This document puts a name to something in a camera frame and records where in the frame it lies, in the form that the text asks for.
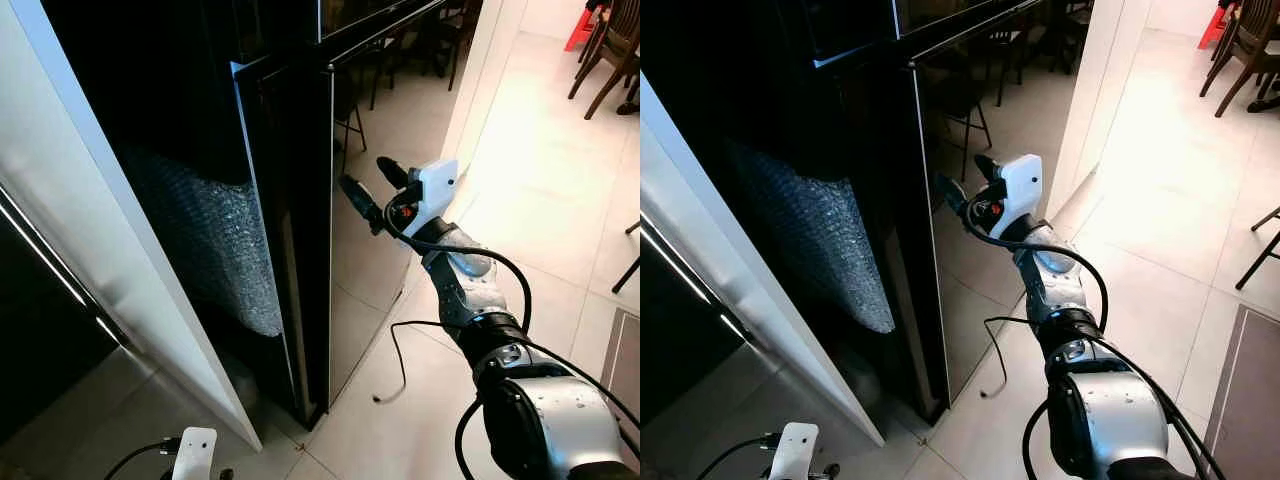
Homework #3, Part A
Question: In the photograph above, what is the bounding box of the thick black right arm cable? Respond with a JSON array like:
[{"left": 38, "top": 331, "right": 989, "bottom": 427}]
[
  {"left": 965, "top": 200, "right": 1111, "bottom": 331},
  {"left": 383, "top": 205, "right": 533, "bottom": 333}
]

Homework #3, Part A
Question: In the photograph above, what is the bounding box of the bubble wrap sheet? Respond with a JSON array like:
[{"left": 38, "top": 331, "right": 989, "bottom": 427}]
[
  {"left": 118, "top": 148, "right": 286, "bottom": 338},
  {"left": 725, "top": 140, "right": 896, "bottom": 334}
]

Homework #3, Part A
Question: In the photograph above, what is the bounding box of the brown door mat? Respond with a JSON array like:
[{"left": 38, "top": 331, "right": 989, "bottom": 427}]
[
  {"left": 600, "top": 308, "right": 641, "bottom": 421},
  {"left": 1205, "top": 303, "right": 1280, "bottom": 480}
]

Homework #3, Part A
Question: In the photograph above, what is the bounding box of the brown wooden chair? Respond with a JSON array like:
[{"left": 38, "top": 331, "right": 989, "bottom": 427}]
[
  {"left": 568, "top": 0, "right": 641, "bottom": 121},
  {"left": 1198, "top": 0, "right": 1280, "bottom": 119}
]

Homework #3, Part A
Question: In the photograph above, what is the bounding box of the black glossy cabinet front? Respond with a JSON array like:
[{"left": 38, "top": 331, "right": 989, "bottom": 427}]
[
  {"left": 640, "top": 215, "right": 746, "bottom": 431},
  {"left": 0, "top": 185, "right": 126, "bottom": 446}
]

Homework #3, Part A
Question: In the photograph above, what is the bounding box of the black metal chair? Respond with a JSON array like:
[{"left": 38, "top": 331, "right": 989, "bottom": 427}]
[
  {"left": 612, "top": 220, "right": 641, "bottom": 296},
  {"left": 1235, "top": 205, "right": 1280, "bottom": 291}
]

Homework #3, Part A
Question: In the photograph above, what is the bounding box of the thin black dangling cable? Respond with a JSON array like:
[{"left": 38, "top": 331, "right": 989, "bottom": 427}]
[
  {"left": 373, "top": 318, "right": 471, "bottom": 404},
  {"left": 980, "top": 314, "right": 1051, "bottom": 399}
]

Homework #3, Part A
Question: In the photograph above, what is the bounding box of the black refrigerator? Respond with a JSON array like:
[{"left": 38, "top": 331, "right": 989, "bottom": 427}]
[
  {"left": 40, "top": 0, "right": 336, "bottom": 431},
  {"left": 640, "top": 0, "right": 951, "bottom": 423}
]

